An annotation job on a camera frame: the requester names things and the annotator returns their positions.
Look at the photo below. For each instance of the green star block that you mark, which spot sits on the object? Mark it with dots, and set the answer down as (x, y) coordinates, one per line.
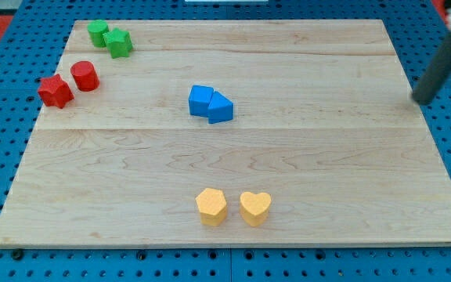
(118, 43)

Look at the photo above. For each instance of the red star block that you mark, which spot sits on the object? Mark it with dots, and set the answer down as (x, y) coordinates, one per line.
(55, 92)

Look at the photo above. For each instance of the blue triangular prism block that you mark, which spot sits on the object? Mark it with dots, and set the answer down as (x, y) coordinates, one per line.
(219, 109)

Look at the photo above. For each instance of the blue cube block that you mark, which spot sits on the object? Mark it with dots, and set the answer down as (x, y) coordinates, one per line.
(199, 100)

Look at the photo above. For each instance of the yellow hexagon block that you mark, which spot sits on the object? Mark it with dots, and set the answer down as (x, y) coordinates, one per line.
(212, 206)

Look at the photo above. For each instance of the light wooden board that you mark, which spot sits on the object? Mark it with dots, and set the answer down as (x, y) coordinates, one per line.
(322, 121)

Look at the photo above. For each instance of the yellow heart block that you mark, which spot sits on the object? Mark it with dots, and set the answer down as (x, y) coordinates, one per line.
(254, 207)

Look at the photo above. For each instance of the red cylinder block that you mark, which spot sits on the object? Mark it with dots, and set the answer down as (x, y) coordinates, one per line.
(85, 76)

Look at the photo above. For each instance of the green cylinder block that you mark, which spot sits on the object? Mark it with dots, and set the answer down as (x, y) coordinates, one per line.
(96, 29)

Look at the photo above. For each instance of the grey cylindrical pointer rod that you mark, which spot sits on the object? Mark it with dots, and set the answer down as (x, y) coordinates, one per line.
(435, 75)

